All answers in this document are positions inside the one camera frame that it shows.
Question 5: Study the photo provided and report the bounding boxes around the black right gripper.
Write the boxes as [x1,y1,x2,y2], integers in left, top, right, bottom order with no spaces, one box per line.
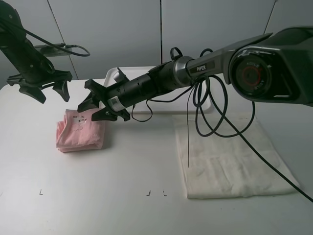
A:
[77,70,157,121]

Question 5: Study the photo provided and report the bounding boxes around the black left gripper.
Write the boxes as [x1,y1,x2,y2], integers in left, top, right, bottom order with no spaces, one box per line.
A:
[7,70,72,104]

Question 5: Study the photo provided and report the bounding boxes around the pink towel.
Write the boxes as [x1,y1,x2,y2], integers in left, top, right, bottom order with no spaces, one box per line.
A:
[56,108,105,153]

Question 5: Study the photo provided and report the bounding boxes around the white towel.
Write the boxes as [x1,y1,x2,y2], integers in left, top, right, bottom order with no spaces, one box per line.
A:
[173,116,295,199]

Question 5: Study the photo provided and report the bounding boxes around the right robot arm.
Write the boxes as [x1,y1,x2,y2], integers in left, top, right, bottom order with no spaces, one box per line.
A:
[77,26,313,121]

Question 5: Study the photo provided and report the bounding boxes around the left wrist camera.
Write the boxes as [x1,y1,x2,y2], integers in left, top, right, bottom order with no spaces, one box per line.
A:
[34,43,72,58]

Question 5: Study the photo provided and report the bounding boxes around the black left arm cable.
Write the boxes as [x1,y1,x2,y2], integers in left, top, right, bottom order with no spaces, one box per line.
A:
[0,21,91,58]

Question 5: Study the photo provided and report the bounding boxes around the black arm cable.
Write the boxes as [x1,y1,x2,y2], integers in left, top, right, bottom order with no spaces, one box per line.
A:
[0,21,91,58]
[131,47,313,203]

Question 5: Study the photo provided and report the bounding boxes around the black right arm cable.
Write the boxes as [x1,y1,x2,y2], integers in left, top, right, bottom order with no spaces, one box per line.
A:
[131,47,313,203]

